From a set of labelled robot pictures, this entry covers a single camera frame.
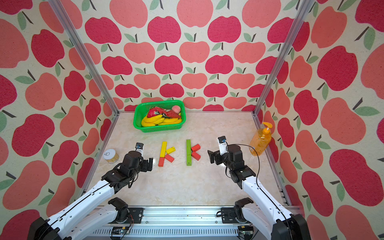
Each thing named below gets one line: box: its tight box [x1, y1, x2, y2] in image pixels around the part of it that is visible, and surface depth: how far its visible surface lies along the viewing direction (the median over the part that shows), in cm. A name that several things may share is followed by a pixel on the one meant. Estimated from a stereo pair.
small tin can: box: [103, 148, 120, 164], surface depth 93 cm
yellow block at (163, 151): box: [160, 145, 167, 158], surface depth 100 cm
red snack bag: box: [147, 106, 182, 119], surface depth 111 cm
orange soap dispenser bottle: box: [249, 122, 273, 157], surface depth 88 cm
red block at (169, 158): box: [164, 154, 175, 163], surface depth 97 cm
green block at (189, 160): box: [186, 153, 192, 166], surface depth 95 cm
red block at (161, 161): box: [158, 157, 165, 167], surface depth 95 cm
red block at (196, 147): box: [191, 143, 201, 152], surface depth 100 cm
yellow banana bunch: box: [141, 114, 183, 127], surface depth 109 cm
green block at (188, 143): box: [186, 139, 192, 149], surface depth 103 cm
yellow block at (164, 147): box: [160, 141, 168, 154], surface depth 101 cm
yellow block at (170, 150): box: [165, 146, 176, 155], surface depth 100 cm
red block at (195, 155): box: [191, 151, 201, 161], surface depth 97 cm
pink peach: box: [172, 105, 181, 114], surface depth 117 cm
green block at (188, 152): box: [186, 144, 192, 161], surface depth 98 cm
